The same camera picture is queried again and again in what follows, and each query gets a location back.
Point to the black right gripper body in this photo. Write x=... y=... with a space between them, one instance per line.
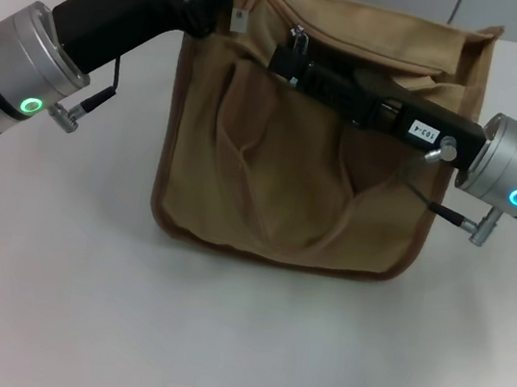
x=391 y=118

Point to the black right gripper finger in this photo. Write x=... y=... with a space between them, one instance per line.
x=328 y=87
x=377 y=85

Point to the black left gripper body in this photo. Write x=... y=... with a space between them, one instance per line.
x=135 y=9

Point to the silver zipper pull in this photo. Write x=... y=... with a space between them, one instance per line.
x=301 y=42

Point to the khaki canvas food bag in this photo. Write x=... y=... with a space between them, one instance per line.
x=299 y=180

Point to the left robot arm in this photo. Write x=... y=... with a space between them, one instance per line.
x=11 y=59

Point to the small white bag label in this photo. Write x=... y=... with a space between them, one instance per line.
x=239 y=19

